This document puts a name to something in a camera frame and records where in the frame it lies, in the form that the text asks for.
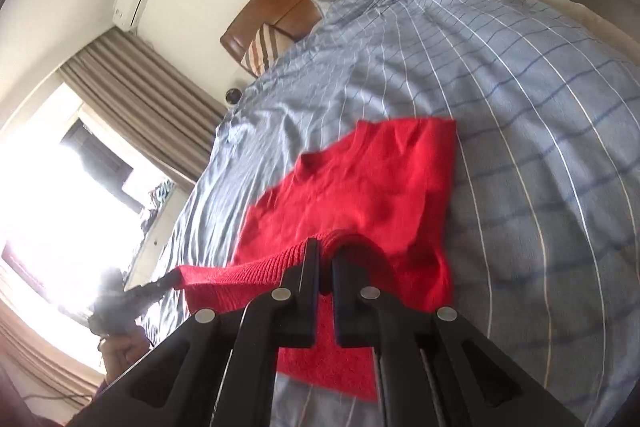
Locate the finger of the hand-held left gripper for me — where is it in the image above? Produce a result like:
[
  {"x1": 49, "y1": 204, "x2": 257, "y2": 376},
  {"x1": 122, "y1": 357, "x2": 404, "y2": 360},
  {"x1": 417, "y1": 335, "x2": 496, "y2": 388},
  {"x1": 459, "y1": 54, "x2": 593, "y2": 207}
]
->
[{"x1": 125, "y1": 275, "x2": 182, "y2": 306}]

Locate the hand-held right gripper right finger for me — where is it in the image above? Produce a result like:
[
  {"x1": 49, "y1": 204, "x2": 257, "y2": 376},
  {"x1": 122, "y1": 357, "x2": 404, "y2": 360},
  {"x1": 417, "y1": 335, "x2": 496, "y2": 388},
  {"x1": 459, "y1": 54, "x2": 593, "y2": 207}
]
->
[{"x1": 330, "y1": 251, "x2": 586, "y2": 427}]

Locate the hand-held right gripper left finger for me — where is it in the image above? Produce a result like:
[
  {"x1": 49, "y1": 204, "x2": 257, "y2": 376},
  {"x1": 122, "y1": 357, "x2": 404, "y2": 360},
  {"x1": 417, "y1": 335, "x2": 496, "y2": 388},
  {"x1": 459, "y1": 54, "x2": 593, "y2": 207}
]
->
[{"x1": 70, "y1": 237, "x2": 321, "y2": 427}]

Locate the red knit sweater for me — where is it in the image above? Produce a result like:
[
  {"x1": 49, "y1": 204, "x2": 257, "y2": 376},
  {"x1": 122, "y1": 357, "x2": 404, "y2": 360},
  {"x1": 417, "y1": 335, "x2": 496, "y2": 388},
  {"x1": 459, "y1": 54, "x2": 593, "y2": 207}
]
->
[{"x1": 175, "y1": 118, "x2": 457, "y2": 403}]

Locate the pile of clothes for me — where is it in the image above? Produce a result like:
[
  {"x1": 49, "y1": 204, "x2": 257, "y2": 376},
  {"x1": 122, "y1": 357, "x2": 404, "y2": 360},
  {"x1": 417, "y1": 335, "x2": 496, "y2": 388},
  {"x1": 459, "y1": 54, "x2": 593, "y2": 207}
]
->
[{"x1": 141, "y1": 179, "x2": 177, "y2": 234}]

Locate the person's left hand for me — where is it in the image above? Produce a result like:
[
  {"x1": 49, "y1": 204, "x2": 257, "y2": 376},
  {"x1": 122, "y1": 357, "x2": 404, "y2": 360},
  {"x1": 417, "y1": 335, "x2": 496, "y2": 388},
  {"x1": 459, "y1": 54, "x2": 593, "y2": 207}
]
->
[{"x1": 99, "y1": 332, "x2": 152, "y2": 381}]

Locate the beige curtain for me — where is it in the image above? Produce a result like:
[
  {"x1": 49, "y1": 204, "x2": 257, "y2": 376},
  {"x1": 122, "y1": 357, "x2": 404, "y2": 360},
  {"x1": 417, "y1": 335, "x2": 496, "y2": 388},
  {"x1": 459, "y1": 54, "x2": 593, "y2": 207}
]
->
[
  {"x1": 0, "y1": 294, "x2": 107, "y2": 405},
  {"x1": 59, "y1": 27, "x2": 228, "y2": 185}
]

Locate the brown striped cushion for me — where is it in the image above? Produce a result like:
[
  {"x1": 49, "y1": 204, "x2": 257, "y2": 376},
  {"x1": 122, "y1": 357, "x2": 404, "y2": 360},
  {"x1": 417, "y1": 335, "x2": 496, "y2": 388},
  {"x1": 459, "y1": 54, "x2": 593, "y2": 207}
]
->
[{"x1": 240, "y1": 24, "x2": 290, "y2": 80}]

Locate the bed with blue plaid sheet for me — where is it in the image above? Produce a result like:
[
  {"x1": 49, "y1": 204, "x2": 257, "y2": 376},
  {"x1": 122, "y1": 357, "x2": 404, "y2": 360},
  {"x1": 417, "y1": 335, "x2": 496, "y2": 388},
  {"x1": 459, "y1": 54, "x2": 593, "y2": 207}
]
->
[{"x1": 122, "y1": 0, "x2": 640, "y2": 427}]

